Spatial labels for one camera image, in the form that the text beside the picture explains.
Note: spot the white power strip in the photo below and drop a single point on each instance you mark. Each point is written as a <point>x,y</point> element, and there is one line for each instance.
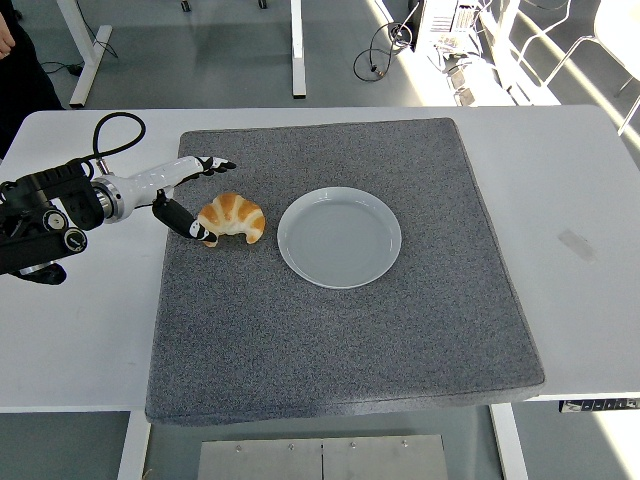
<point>465,87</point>

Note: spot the white table leg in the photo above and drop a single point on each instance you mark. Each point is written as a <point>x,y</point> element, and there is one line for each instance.
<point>132,450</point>
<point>510,445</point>

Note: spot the person's hand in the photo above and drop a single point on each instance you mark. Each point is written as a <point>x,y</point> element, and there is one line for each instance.
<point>5,45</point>

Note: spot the white background desk leg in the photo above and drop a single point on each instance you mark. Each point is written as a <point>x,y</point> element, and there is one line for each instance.
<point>87,65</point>
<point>297,50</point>

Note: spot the grey metal plate with screws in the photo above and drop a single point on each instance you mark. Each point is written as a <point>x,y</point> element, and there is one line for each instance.
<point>320,460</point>

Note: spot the grey felt mat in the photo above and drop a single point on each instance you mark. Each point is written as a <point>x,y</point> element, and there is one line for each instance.
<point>325,345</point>

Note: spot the table height control panel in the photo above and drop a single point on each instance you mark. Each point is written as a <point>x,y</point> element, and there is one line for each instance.
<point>600,405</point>

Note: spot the clear tape strip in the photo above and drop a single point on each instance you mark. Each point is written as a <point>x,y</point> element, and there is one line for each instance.
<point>577,245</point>

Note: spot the person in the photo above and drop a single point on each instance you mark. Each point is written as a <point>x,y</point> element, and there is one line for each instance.
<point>25,90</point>

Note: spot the croissant bread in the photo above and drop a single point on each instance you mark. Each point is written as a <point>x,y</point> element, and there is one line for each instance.
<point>235,210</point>

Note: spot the white computer case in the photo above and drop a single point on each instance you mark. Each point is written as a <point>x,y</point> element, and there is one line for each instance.
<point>445,20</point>

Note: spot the white chair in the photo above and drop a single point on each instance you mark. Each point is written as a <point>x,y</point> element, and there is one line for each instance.
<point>615,25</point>

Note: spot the round grey plate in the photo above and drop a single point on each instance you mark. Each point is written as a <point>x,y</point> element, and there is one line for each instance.
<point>340,240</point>

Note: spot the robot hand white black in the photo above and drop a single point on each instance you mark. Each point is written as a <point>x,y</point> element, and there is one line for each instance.
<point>150,182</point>

